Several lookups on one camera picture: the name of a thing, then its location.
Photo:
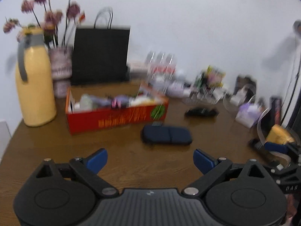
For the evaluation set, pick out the water bottle left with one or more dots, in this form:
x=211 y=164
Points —
x=150 y=63

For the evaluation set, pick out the purple drawstring pouch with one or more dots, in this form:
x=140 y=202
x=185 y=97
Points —
x=113 y=102

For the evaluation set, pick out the white flat box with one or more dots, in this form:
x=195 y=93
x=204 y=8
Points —
x=137 y=67

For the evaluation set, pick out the yellow thermos jug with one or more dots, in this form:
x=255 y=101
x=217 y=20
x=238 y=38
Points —
x=33 y=77

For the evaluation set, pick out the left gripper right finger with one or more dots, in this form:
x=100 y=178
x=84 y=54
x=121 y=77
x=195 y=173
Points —
x=237 y=194

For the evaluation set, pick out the purple scrunchie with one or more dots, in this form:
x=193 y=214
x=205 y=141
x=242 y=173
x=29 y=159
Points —
x=175 y=91

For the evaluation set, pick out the brown leather bag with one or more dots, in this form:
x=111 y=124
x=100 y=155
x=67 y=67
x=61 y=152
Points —
x=245 y=81

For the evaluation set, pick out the navy blue zip case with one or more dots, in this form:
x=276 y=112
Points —
x=162 y=134

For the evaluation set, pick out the pink snack packet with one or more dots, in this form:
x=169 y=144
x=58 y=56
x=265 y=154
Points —
x=214 y=77

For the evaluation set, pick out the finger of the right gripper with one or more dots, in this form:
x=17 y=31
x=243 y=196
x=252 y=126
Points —
x=273 y=147

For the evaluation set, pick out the water bottle right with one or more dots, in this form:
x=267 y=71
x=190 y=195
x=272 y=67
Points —
x=170 y=66

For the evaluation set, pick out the yellow paper cup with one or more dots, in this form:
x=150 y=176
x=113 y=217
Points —
x=279 y=135

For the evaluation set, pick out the water bottle middle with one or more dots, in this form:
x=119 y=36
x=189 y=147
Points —
x=160 y=65

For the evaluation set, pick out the red cardboard box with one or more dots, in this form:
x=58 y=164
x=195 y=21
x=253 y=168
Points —
x=80 y=121

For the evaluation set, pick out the water bottle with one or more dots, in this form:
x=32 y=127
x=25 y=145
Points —
x=150 y=63
x=160 y=65
x=170 y=66

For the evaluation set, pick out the pink dried rose bouquet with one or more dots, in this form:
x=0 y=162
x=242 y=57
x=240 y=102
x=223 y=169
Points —
x=53 y=23

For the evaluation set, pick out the purple textured vase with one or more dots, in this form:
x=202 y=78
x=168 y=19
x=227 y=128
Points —
x=61 y=64

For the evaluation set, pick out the black paper shopping bag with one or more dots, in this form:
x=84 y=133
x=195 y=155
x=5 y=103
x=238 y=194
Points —
x=100 y=52

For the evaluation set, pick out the person's right hand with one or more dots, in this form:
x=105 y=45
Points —
x=291 y=209

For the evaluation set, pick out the iridescent plastic bag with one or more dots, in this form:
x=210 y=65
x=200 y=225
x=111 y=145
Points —
x=86 y=103

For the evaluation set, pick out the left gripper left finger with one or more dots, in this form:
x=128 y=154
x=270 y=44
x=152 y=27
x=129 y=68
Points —
x=63 y=193

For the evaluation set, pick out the white charger adapter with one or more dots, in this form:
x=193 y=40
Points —
x=238 y=98

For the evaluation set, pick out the purple gift bag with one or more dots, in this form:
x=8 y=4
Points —
x=248 y=114

